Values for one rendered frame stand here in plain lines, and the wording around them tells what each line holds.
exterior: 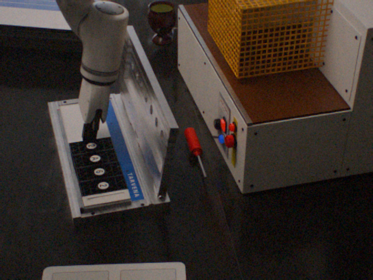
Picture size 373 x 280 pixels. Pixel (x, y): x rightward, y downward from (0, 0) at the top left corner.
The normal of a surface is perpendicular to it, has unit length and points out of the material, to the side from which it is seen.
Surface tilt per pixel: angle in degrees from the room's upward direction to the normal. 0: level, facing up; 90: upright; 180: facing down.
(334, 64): 90
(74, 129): 0
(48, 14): 0
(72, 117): 0
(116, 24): 93
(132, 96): 9
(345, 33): 90
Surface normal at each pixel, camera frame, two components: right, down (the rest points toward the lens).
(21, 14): 0.01, -0.80
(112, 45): 0.40, 0.58
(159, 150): -0.95, 0.02
